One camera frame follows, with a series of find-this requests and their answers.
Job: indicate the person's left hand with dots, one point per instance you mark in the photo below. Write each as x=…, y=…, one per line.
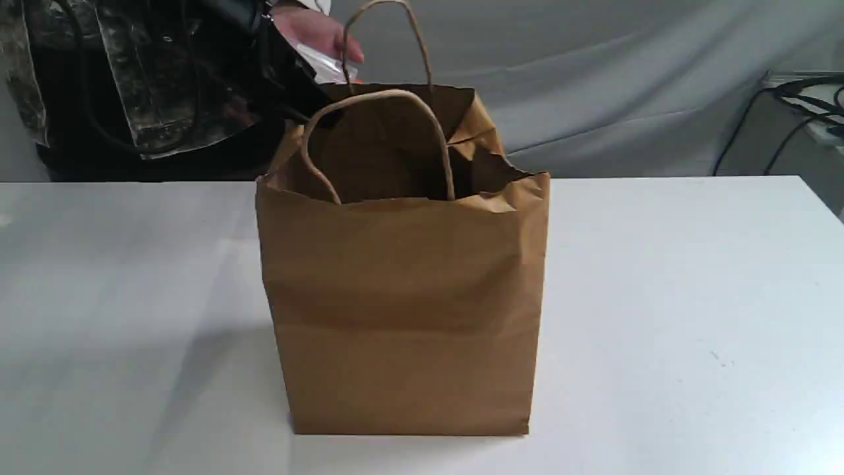
x=308, y=23

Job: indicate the grey side cabinet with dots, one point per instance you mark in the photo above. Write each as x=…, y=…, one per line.
x=791, y=125

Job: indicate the person in camouflage jacket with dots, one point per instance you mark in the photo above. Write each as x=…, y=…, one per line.
x=115, y=91

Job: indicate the clear box with orange cap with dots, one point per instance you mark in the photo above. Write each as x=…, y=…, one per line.
x=324, y=69

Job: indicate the brown paper bag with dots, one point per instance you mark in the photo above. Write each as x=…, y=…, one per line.
x=403, y=258

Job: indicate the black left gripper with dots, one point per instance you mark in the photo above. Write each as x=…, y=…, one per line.
x=284, y=83

